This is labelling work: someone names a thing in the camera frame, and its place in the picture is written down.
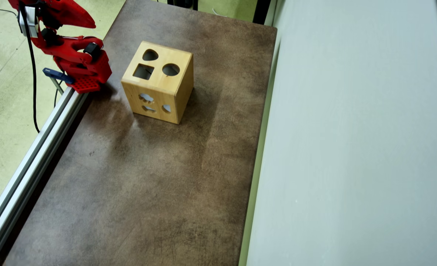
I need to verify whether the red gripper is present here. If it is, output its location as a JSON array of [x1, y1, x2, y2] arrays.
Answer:
[[7, 0, 96, 31]]

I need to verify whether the blue clamp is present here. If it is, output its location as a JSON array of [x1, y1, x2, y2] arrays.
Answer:
[[42, 68, 75, 95]]

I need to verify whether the black furniture base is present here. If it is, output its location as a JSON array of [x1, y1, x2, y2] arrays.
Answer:
[[167, 0, 199, 11]]

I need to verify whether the wooden shape sorter box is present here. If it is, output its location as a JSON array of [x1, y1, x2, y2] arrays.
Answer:
[[121, 41, 194, 125]]

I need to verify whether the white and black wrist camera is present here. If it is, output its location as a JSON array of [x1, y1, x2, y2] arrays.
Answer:
[[18, 6, 40, 38]]

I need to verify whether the thin black floor cable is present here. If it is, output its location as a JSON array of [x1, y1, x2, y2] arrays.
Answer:
[[0, 8, 18, 21]]

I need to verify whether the thick black camera cable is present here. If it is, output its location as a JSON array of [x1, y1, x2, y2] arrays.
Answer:
[[18, 3, 41, 133]]

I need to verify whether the aluminium profile rail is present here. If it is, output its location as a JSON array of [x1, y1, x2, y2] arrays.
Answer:
[[0, 86, 90, 266]]

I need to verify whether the black vertical post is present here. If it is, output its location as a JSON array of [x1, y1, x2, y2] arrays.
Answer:
[[253, 0, 271, 25]]

